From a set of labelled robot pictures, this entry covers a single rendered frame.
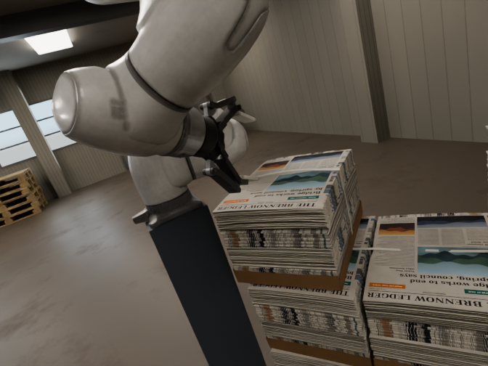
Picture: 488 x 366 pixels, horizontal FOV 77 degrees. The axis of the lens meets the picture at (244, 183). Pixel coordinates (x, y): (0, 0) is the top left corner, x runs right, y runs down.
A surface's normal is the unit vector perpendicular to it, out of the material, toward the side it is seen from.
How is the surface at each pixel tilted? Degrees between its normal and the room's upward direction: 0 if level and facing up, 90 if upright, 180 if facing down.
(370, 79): 90
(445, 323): 90
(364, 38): 90
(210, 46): 117
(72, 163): 90
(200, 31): 102
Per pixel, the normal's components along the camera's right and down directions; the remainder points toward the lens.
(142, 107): 0.23, 0.51
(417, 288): -0.30, -0.91
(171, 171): 0.32, 0.23
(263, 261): -0.43, 0.44
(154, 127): 0.47, 0.77
